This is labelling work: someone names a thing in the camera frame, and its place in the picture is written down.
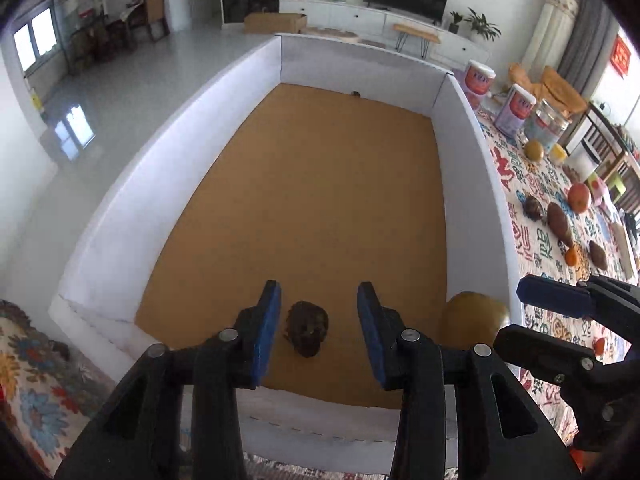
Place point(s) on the dark dried fruit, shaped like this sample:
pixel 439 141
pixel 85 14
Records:
pixel 306 328
pixel 533 208

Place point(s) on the large red apple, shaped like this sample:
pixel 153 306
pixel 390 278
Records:
pixel 579 197

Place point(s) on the white tv cabinet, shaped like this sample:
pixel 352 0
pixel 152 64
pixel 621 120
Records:
pixel 377 26

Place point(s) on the wooden slat bench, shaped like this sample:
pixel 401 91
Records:
pixel 616 156

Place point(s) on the brown cardboard box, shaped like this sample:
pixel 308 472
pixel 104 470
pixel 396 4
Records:
pixel 268 23

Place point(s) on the white cardboard box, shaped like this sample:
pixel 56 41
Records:
pixel 318 164

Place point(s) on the pink white can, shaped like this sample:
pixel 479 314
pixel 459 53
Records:
pixel 476 82
pixel 514 112

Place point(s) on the orange lounge chair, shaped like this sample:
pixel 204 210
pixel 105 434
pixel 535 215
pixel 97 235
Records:
pixel 552 88

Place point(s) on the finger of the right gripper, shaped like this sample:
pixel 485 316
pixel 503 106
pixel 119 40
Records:
pixel 565 299

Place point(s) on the large green-brown round fruit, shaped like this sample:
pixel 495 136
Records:
pixel 471 318

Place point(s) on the pink white can right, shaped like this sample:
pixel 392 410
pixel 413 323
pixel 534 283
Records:
pixel 514 112

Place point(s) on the purple sweet potato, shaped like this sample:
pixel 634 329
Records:
pixel 598 256
pixel 559 224

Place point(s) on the red wall ornament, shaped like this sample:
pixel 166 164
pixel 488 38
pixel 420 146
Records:
pixel 620 56

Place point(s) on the pink snack bag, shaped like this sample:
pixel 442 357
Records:
pixel 598 190

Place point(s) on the clear jar gold lid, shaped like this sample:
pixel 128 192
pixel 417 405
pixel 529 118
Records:
pixel 545 125

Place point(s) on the small wooden bench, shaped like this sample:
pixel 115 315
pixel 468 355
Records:
pixel 426 38

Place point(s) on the small yellow cup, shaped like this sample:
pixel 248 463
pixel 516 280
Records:
pixel 557 155

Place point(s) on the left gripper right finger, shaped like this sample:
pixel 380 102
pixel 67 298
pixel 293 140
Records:
pixel 501 432

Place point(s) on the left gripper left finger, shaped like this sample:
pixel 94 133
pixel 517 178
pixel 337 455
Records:
pixel 135 435

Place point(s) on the orange tangerine front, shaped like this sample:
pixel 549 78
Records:
pixel 599 347

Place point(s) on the orange cover book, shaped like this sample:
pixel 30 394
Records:
pixel 626 253

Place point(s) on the potted green plant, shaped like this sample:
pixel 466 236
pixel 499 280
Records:
pixel 481 28

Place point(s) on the orange tangerine small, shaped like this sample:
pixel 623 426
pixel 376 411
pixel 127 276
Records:
pixel 572 256

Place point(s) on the pink white can left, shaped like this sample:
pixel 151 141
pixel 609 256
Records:
pixel 476 82

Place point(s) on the small yellow-green fruit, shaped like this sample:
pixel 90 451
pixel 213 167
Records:
pixel 534 151

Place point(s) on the patterned woven table cloth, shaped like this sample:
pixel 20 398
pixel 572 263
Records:
pixel 551 240

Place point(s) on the floral sofa cover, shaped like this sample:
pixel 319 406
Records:
pixel 49 391

